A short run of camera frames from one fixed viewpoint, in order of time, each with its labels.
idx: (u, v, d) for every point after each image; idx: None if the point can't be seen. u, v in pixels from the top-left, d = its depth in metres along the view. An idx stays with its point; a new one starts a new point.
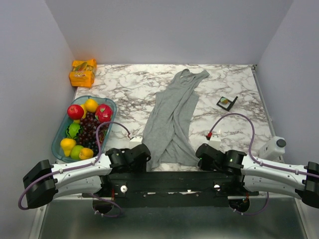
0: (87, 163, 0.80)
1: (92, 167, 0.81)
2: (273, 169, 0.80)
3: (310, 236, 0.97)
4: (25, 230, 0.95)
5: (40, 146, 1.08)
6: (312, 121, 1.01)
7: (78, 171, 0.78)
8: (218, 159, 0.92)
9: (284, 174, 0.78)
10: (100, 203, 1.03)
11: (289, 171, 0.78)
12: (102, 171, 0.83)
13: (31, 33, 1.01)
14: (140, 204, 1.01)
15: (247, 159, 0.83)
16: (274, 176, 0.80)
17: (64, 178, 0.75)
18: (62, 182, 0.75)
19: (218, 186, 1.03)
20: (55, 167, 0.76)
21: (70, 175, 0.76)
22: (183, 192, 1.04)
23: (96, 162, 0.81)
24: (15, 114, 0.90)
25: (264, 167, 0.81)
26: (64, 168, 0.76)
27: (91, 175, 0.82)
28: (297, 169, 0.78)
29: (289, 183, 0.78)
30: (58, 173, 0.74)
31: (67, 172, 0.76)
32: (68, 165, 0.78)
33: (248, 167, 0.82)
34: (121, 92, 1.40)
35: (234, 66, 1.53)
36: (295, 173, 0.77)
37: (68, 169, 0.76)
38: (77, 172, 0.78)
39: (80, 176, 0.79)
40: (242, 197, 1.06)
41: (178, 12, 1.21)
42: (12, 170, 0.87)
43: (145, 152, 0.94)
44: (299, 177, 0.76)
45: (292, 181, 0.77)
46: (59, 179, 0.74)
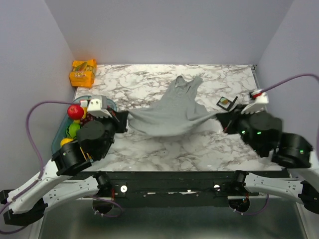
0: (33, 181, 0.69)
1: (40, 183, 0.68)
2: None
3: (310, 236, 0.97)
4: (25, 229, 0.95)
5: (41, 146, 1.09)
6: (312, 121, 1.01)
7: (27, 193, 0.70)
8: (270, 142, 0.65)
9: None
10: (100, 203, 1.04)
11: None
12: (54, 180, 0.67)
13: (31, 34, 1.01)
14: (140, 205, 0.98)
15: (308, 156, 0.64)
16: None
17: (19, 204, 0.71)
18: (20, 207, 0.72)
19: (218, 186, 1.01)
20: (9, 195, 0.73)
21: (22, 200, 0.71)
22: (183, 192, 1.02)
23: (42, 176, 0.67)
24: (15, 114, 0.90)
25: None
26: (13, 196, 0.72)
27: (46, 188, 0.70)
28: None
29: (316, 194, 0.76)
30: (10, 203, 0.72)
31: (20, 197, 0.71)
32: (19, 190, 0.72)
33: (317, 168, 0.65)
34: (121, 92, 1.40)
35: (234, 66, 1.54)
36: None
37: (18, 195, 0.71)
38: (27, 195, 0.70)
39: (36, 196, 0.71)
40: (242, 198, 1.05)
41: (178, 11, 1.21)
42: (13, 170, 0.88)
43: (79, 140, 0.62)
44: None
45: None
46: (13, 209, 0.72)
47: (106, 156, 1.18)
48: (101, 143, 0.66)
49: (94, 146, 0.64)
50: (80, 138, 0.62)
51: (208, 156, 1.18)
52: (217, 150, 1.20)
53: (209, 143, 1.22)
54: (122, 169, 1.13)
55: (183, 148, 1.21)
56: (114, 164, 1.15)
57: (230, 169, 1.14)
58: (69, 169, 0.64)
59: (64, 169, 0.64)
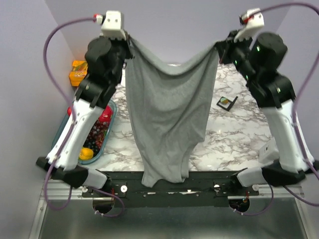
0: (71, 127, 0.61)
1: (78, 125, 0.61)
2: (296, 140, 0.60)
3: (310, 236, 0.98)
4: (25, 230, 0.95)
5: (41, 145, 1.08)
6: (312, 121, 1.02)
7: (70, 142, 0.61)
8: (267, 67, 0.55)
9: (295, 151, 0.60)
10: (100, 203, 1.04)
11: (292, 116, 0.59)
12: (91, 114, 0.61)
13: (32, 34, 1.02)
14: (140, 204, 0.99)
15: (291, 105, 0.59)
16: (286, 142, 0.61)
17: (67, 158, 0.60)
18: (69, 162, 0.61)
19: (217, 186, 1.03)
20: (50, 156, 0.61)
21: (68, 150, 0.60)
22: (183, 192, 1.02)
23: (77, 118, 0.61)
24: (16, 114, 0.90)
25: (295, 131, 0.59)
26: (56, 152, 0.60)
27: (84, 132, 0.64)
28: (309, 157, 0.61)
29: (285, 153, 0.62)
30: (57, 160, 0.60)
31: (64, 150, 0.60)
32: (59, 146, 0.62)
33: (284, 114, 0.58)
34: (121, 92, 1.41)
35: (234, 66, 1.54)
36: (303, 160, 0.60)
37: (60, 149, 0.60)
38: (72, 144, 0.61)
39: (78, 145, 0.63)
40: (242, 198, 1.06)
41: (179, 10, 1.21)
42: (14, 170, 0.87)
43: (95, 59, 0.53)
44: (301, 165, 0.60)
45: (291, 158, 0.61)
46: (63, 165, 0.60)
47: (106, 156, 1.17)
48: (111, 58, 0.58)
49: (108, 62, 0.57)
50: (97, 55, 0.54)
51: (208, 156, 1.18)
52: (217, 150, 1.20)
53: (209, 143, 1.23)
54: (122, 168, 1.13)
55: None
56: (114, 163, 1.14)
57: (230, 169, 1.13)
58: (101, 98, 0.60)
59: (96, 99, 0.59)
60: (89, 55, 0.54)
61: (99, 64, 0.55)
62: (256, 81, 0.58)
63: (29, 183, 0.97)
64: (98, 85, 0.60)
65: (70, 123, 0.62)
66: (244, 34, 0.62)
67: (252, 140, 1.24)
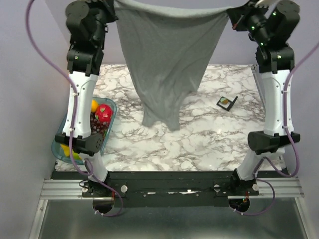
0: (74, 100, 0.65)
1: (80, 95, 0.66)
2: (280, 105, 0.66)
3: (310, 236, 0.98)
4: (25, 230, 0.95)
5: (41, 145, 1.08)
6: (312, 121, 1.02)
7: (80, 112, 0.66)
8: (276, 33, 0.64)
9: (276, 116, 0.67)
10: (100, 202, 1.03)
11: (284, 84, 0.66)
12: (89, 82, 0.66)
13: (32, 34, 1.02)
14: (140, 204, 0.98)
15: (286, 74, 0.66)
16: (272, 107, 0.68)
17: (82, 126, 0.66)
18: (85, 130, 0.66)
19: (217, 186, 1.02)
20: (66, 131, 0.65)
21: (80, 120, 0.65)
22: (183, 192, 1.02)
23: (77, 89, 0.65)
24: (16, 114, 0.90)
25: (282, 96, 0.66)
26: (70, 125, 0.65)
27: (88, 101, 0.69)
28: (289, 126, 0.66)
29: (269, 118, 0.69)
30: (73, 131, 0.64)
31: (77, 121, 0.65)
32: (70, 119, 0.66)
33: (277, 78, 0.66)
34: (121, 92, 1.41)
35: (234, 66, 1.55)
36: (282, 126, 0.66)
37: (73, 121, 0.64)
38: (81, 113, 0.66)
39: (87, 112, 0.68)
40: (242, 197, 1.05)
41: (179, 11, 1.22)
42: (14, 169, 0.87)
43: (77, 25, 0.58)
44: (280, 130, 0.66)
45: (272, 122, 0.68)
46: (80, 133, 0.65)
47: (106, 156, 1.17)
48: (89, 23, 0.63)
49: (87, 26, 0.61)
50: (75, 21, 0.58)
51: (208, 156, 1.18)
52: (217, 150, 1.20)
53: (209, 143, 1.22)
54: (122, 168, 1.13)
55: (183, 148, 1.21)
56: (114, 163, 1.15)
57: (230, 169, 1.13)
58: (94, 65, 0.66)
59: (89, 65, 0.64)
60: (70, 22, 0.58)
61: (82, 30, 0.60)
62: (264, 46, 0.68)
63: (28, 184, 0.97)
64: (86, 53, 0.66)
65: (72, 96, 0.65)
66: (266, 2, 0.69)
67: None
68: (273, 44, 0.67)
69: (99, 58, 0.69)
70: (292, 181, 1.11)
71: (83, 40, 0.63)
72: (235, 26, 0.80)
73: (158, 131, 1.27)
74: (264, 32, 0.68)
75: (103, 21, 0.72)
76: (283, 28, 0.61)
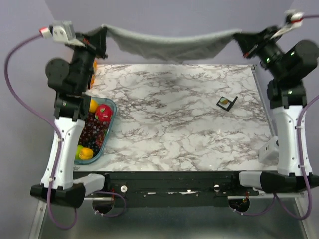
0: (58, 147, 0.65)
1: (66, 142, 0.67)
2: (294, 143, 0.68)
3: (309, 236, 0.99)
4: (25, 230, 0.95)
5: (41, 145, 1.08)
6: None
7: (62, 161, 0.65)
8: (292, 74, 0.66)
9: (291, 154, 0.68)
10: (100, 203, 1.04)
11: (297, 119, 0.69)
12: (75, 128, 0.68)
13: (32, 33, 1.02)
14: (141, 205, 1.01)
15: (298, 111, 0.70)
16: (286, 145, 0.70)
17: (63, 176, 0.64)
18: (66, 180, 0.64)
19: (217, 186, 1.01)
20: (44, 181, 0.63)
21: (62, 170, 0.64)
22: (183, 192, 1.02)
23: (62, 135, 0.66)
24: (16, 113, 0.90)
25: (295, 132, 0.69)
26: (50, 175, 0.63)
27: (72, 148, 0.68)
28: (306, 167, 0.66)
29: (283, 157, 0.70)
30: (52, 181, 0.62)
31: (58, 171, 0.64)
32: (51, 169, 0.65)
33: (288, 114, 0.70)
34: (121, 92, 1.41)
35: (234, 66, 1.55)
36: (298, 165, 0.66)
37: (54, 171, 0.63)
38: (64, 162, 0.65)
39: (70, 162, 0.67)
40: (242, 197, 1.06)
41: None
42: (13, 169, 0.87)
43: (57, 85, 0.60)
44: (296, 170, 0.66)
45: (286, 161, 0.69)
46: (61, 182, 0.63)
47: (106, 156, 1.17)
48: (72, 77, 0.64)
49: (71, 80, 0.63)
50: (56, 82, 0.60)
51: (208, 156, 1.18)
52: (217, 150, 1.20)
53: (209, 143, 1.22)
54: (122, 168, 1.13)
55: (183, 148, 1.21)
56: (114, 163, 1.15)
57: (230, 169, 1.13)
58: (82, 112, 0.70)
59: (76, 114, 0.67)
60: (51, 82, 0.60)
61: (65, 87, 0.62)
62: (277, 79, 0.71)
63: (28, 184, 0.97)
64: (73, 102, 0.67)
65: (57, 142, 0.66)
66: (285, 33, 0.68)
67: (252, 140, 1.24)
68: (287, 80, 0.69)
69: (87, 102, 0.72)
70: None
71: (68, 92, 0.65)
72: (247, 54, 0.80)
73: (158, 131, 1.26)
74: (280, 65, 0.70)
75: (89, 64, 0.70)
76: (299, 69, 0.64)
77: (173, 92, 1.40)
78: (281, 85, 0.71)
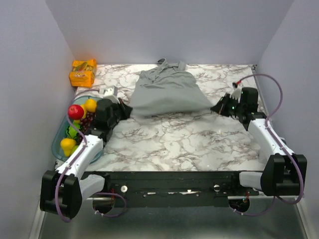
0: (80, 147, 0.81)
1: (87, 147, 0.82)
2: (269, 136, 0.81)
3: (309, 236, 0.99)
4: (26, 230, 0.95)
5: (41, 145, 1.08)
6: (312, 120, 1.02)
7: (80, 158, 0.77)
8: (248, 103, 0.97)
9: (270, 142, 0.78)
10: (100, 203, 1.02)
11: (264, 124, 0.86)
12: (97, 144, 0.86)
13: (31, 34, 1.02)
14: (141, 204, 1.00)
15: (263, 121, 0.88)
16: (265, 142, 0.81)
17: (77, 168, 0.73)
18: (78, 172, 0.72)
19: (217, 186, 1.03)
20: (60, 169, 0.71)
21: (78, 164, 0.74)
22: (183, 192, 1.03)
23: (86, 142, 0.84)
24: (16, 113, 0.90)
25: (266, 130, 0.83)
26: (68, 164, 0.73)
27: (89, 156, 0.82)
28: (285, 148, 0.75)
29: (267, 151, 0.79)
30: (67, 170, 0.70)
31: (75, 163, 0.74)
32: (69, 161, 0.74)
33: (255, 123, 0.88)
34: (121, 92, 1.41)
35: (234, 66, 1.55)
36: (278, 147, 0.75)
37: (72, 162, 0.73)
38: (82, 159, 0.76)
39: (84, 163, 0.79)
40: (242, 198, 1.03)
41: (178, 11, 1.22)
42: (14, 169, 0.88)
43: (101, 113, 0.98)
44: (279, 151, 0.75)
45: (269, 149, 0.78)
46: (75, 172, 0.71)
47: (106, 156, 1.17)
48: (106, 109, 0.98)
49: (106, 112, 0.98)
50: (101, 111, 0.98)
51: (208, 156, 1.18)
52: (217, 150, 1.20)
53: (209, 143, 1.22)
54: (122, 169, 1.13)
55: (183, 148, 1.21)
56: (114, 164, 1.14)
57: (230, 169, 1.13)
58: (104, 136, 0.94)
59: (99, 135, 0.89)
60: (99, 109, 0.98)
61: (104, 115, 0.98)
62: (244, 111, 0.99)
63: (29, 184, 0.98)
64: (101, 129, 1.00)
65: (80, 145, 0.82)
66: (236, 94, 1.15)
67: (252, 140, 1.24)
68: (248, 108, 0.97)
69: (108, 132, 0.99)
70: None
71: (103, 120, 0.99)
72: (220, 110, 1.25)
73: (158, 131, 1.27)
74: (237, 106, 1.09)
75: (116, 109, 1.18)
76: (251, 97, 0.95)
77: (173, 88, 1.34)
78: (246, 111, 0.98)
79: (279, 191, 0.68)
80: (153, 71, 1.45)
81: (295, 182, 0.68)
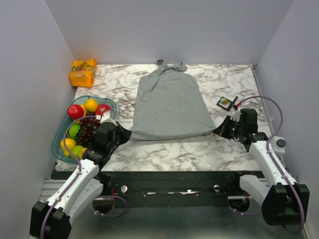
0: (74, 176, 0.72)
1: (81, 176, 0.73)
2: (270, 161, 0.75)
3: (310, 236, 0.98)
4: (25, 229, 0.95)
5: (40, 145, 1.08)
6: (312, 120, 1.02)
7: (73, 187, 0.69)
8: (247, 123, 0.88)
9: (272, 169, 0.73)
10: (100, 203, 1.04)
11: (266, 148, 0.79)
12: (93, 170, 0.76)
13: (31, 33, 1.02)
14: (141, 204, 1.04)
15: (265, 144, 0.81)
16: (265, 166, 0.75)
17: (66, 201, 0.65)
18: (67, 206, 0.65)
19: (217, 186, 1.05)
20: (51, 199, 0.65)
21: (69, 195, 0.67)
22: (183, 192, 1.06)
23: (81, 169, 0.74)
24: (16, 113, 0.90)
25: (268, 155, 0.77)
26: (59, 195, 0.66)
27: (83, 185, 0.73)
28: (288, 177, 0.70)
29: (268, 177, 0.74)
30: (56, 202, 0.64)
31: (65, 194, 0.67)
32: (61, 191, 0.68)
33: (256, 145, 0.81)
34: (121, 92, 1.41)
35: (234, 66, 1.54)
36: (280, 176, 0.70)
37: (62, 193, 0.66)
38: (74, 188, 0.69)
39: (78, 193, 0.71)
40: (242, 198, 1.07)
41: (178, 11, 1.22)
42: (13, 169, 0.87)
43: (101, 134, 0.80)
44: (280, 179, 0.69)
45: (271, 176, 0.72)
46: (63, 205, 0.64)
47: None
48: (108, 131, 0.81)
49: (107, 135, 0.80)
50: (101, 132, 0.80)
51: (208, 156, 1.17)
52: (216, 150, 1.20)
53: (209, 143, 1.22)
54: (121, 169, 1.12)
55: (183, 148, 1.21)
56: (114, 164, 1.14)
57: (230, 169, 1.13)
58: (101, 163, 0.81)
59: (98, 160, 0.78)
60: (100, 131, 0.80)
61: (104, 137, 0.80)
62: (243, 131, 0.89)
63: (28, 184, 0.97)
64: (98, 153, 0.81)
65: (75, 173, 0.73)
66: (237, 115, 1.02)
67: None
68: (248, 129, 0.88)
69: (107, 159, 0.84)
70: None
71: (102, 143, 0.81)
72: (221, 133, 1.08)
73: None
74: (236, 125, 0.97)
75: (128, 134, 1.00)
76: (250, 116, 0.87)
77: (173, 109, 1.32)
78: (246, 132, 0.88)
79: (280, 220, 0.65)
80: (145, 80, 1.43)
81: (297, 211, 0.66)
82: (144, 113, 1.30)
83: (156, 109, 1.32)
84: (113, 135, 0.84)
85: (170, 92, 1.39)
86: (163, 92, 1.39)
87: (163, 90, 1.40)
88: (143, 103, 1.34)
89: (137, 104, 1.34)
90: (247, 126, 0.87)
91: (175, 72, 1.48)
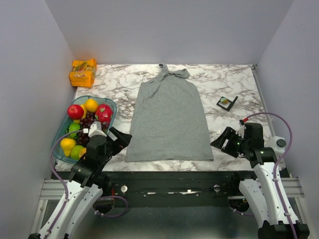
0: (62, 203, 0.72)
1: (69, 203, 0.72)
2: (275, 191, 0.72)
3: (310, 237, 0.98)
4: (25, 230, 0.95)
5: (40, 146, 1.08)
6: (312, 120, 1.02)
7: (62, 217, 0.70)
8: (253, 137, 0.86)
9: (276, 202, 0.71)
10: (100, 203, 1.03)
11: (272, 173, 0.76)
12: (81, 192, 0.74)
13: (31, 33, 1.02)
14: (141, 204, 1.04)
15: (272, 166, 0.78)
16: (268, 195, 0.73)
17: (57, 233, 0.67)
18: (59, 236, 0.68)
19: (217, 186, 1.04)
20: (42, 231, 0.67)
21: (58, 227, 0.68)
22: (183, 192, 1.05)
23: (68, 195, 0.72)
24: (16, 112, 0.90)
25: (273, 183, 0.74)
26: (49, 227, 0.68)
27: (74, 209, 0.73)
28: (291, 214, 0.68)
29: (269, 207, 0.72)
30: (47, 235, 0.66)
31: (55, 226, 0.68)
32: (51, 222, 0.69)
33: (263, 168, 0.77)
34: (121, 92, 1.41)
35: (234, 66, 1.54)
36: (283, 212, 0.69)
37: (52, 225, 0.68)
38: (63, 218, 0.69)
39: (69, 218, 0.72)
40: (242, 198, 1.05)
41: (178, 10, 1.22)
42: (13, 168, 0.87)
43: (89, 148, 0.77)
44: (282, 217, 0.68)
45: (272, 208, 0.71)
46: None
47: None
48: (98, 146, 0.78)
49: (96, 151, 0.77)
50: (91, 147, 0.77)
51: None
52: (217, 149, 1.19)
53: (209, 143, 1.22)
54: (122, 169, 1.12)
55: None
56: (114, 164, 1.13)
57: (231, 169, 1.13)
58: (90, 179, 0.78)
59: (85, 180, 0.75)
60: (90, 146, 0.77)
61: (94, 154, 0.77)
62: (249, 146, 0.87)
63: (28, 184, 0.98)
64: (88, 169, 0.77)
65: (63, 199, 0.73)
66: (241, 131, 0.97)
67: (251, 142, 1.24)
68: (254, 144, 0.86)
69: (96, 175, 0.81)
70: (292, 181, 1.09)
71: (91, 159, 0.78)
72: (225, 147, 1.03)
73: None
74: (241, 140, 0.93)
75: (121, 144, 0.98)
76: (256, 130, 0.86)
77: (172, 115, 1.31)
78: (252, 146, 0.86)
79: None
80: (146, 86, 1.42)
81: None
82: (141, 119, 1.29)
83: (154, 117, 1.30)
84: (103, 150, 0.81)
85: (170, 96, 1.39)
86: (163, 99, 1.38)
87: (164, 97, 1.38)
88: (142, 109, 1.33)
89: (136, 109, 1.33)
90: (253, 141, 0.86)
91: (176, 78, 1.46)
